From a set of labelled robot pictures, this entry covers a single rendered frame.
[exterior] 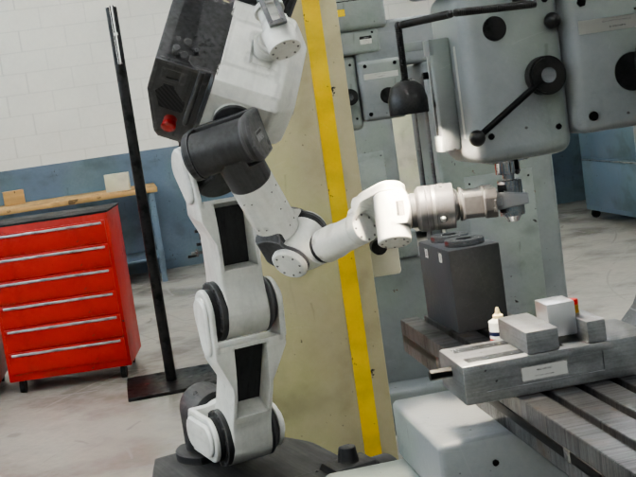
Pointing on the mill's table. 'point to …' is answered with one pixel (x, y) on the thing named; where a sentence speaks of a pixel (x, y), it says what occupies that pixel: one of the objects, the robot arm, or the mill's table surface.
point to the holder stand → (462, 280)
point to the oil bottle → (494, 325)
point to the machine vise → (541, 362)
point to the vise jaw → (528, 333)
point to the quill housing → (503, 80)
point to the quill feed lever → (537, 74)
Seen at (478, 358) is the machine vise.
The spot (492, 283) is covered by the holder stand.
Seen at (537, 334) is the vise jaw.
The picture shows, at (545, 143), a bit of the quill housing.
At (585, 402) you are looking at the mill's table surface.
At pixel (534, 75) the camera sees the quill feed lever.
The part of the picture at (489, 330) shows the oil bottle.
